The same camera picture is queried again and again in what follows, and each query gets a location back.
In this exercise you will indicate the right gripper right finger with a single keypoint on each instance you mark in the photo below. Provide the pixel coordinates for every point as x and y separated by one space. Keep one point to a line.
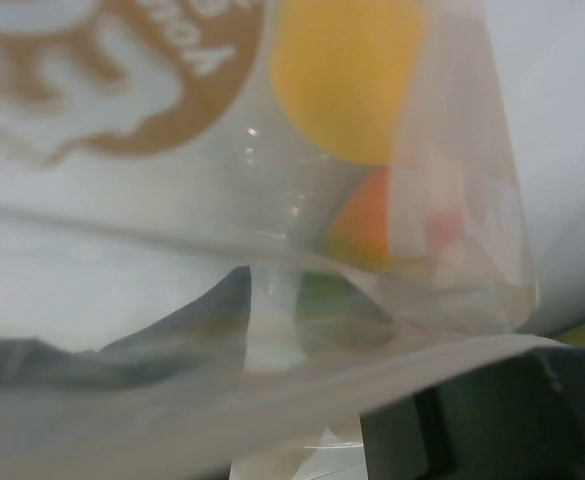
520 418

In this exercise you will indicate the yellow fake lemon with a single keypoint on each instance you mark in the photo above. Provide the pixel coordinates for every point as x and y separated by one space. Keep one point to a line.
340 70

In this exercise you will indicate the polka dot zip bag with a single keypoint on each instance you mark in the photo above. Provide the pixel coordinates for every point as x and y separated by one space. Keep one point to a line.
144 155

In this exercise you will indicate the fake mango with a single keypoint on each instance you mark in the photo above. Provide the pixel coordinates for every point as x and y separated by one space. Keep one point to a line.
358 234

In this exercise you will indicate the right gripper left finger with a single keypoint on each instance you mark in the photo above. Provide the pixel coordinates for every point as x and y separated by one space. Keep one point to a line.
181 342

